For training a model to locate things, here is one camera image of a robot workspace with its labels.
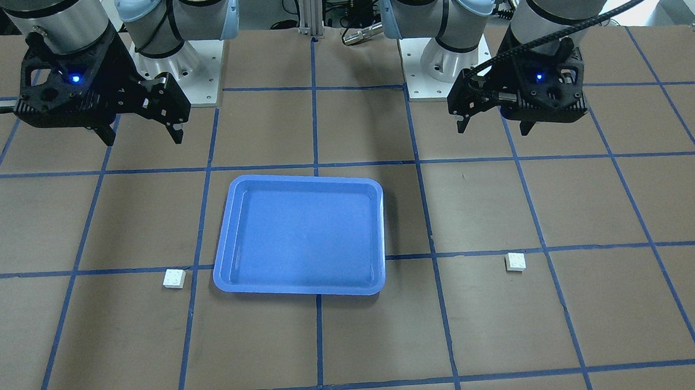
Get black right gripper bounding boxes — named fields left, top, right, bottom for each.
left=94, top=75, right=191, bottom=147

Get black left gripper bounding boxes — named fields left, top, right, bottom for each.
left=447, top=69, right=537, bottom=137

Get white block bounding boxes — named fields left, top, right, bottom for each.
left=505, top=252, right=527, bottom=272
left=162, top=268, right=188, bottom=289

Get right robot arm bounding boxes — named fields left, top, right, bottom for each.
left=0, top=0, right=240, bottom=147

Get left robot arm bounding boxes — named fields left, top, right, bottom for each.
left=379, top=0, right=645, bottom=135

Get blue plastic tray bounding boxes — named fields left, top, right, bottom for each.
left=212, top=174, right=387, bottom=296

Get silver metal connector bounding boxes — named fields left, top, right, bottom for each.
left=341, top=22, right=384, bottom=46

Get black power adapter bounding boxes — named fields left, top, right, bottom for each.
left=346, top=0, right=374, bottom=27

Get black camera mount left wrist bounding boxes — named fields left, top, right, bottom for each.
left=500, top=37, right=590, bottom=123

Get black camera mount wrist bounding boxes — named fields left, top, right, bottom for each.
left=0, top=24, right=140, bottom=132
left=500, top=37, right=590, bottom=123

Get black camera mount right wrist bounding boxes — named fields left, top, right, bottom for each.
left=0, top=24, right=140, bottom=132

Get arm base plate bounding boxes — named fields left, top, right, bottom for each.
left=399, top=35, right=491, bottom=102
left=129, top=40, right=226, bottom=107

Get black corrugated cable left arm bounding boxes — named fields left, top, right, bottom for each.
left=472, top=0, right=678, bottom=75

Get aluminium frame post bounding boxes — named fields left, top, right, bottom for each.
left=298, top=0, right=324, bottom=39

